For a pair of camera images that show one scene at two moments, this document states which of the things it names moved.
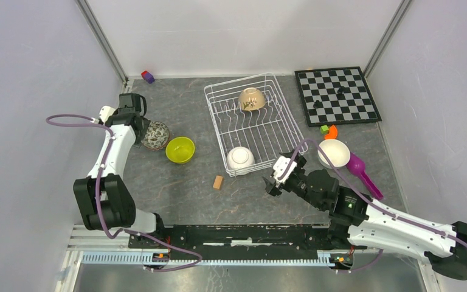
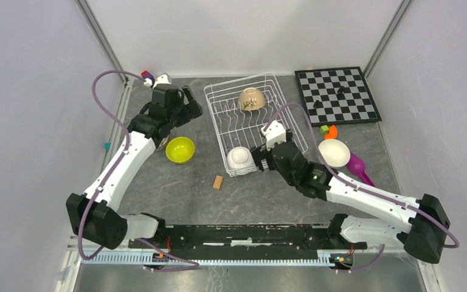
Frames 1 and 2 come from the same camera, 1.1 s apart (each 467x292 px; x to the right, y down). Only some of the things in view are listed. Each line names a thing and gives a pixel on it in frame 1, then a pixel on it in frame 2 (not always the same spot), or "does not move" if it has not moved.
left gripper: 146,122 → 193,109
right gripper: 272,189 → 260,153
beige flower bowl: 251,99 does not move
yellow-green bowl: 180,149 does not move
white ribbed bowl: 337,152 does not move
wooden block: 218,182 does not move
